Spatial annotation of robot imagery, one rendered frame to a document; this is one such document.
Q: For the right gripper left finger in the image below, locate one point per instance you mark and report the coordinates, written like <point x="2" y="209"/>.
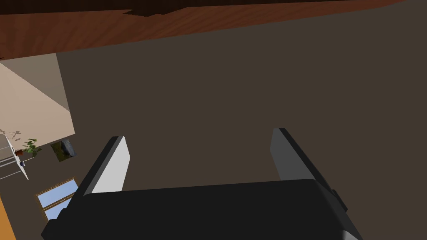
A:
<point x="111" y="170"/>

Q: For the wooden framed window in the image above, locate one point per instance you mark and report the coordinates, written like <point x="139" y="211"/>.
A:
<point x="56" y="198"/>

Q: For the dark framed wall picture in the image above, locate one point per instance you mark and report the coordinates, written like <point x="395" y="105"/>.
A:
<point x="64" y="150"/>

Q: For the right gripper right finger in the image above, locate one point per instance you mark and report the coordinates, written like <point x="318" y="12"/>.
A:
<point x="292" y="160"/>

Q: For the white shelf with potted plant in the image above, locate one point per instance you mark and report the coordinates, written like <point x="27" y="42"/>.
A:
<point x="15" y="156"/>

